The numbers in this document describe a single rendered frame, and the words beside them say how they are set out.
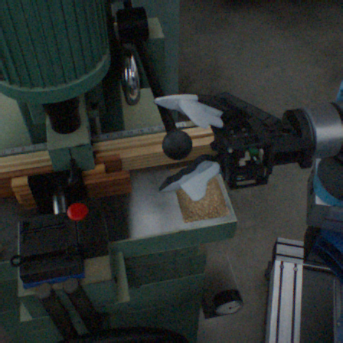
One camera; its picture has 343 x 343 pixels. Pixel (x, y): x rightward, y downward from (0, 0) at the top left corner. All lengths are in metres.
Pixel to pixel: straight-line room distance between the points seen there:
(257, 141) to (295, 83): 1.97
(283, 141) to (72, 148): 0.35
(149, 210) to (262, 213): 1.16
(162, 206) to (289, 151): 0.32
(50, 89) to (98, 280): 0.29
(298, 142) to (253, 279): 1.22
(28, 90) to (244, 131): 0.29
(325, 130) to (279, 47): 2.17
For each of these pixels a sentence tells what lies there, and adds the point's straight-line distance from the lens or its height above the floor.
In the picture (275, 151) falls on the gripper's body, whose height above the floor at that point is 1.16.
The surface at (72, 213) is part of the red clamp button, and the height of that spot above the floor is 1.02.
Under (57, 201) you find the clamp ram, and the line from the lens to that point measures 0.78.
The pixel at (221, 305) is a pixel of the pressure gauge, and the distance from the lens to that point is 0.98.
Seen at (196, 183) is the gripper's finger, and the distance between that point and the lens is 0.64.
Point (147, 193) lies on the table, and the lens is 0.85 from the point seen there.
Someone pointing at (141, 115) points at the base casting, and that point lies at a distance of 1.13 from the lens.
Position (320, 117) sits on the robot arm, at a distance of 0.63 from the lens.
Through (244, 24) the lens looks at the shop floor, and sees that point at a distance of 2.94.
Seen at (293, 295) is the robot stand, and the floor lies 0.21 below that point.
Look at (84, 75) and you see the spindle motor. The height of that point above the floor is 1.19.
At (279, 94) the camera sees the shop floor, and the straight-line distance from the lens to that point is 2.45.
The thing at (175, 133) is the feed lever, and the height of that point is 1.22.
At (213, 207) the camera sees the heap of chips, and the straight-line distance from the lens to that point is 0.81.
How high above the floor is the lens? 1.58
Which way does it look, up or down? 51 degrees down
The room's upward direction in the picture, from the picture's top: straight up
